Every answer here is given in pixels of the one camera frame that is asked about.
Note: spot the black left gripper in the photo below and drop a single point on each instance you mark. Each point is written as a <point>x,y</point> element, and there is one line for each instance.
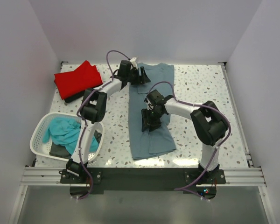
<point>143,79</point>

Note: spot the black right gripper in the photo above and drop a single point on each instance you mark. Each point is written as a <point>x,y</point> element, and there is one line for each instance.
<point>146,121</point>

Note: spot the grey-blue t-shirt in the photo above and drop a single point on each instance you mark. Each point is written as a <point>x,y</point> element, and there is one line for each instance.
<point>158,142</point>

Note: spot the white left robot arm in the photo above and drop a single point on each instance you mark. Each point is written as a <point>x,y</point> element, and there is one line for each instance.
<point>93,108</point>

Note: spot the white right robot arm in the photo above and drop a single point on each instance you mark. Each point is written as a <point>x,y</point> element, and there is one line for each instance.
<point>211,126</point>

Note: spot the red folded t-shirt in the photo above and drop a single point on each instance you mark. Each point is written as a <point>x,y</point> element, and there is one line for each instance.
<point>85,71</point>

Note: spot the black folded t-shirt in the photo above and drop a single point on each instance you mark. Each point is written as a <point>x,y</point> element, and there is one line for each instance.
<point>72,96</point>

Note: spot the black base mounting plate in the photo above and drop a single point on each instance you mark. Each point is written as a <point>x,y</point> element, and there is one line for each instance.
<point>128,179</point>

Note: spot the turquoise t-shirt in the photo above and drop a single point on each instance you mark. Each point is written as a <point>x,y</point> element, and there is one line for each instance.
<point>64,132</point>

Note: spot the dark grey t-shirt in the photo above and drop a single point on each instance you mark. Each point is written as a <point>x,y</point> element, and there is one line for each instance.
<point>65,150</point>

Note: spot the white plastic laundry basket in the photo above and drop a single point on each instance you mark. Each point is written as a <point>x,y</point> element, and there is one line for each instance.
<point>41,148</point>

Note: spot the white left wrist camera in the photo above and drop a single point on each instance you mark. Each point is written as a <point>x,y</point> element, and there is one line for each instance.
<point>133,61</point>

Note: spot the aluminium extrusion rail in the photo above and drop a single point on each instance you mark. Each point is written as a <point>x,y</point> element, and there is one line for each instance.
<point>41,176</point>

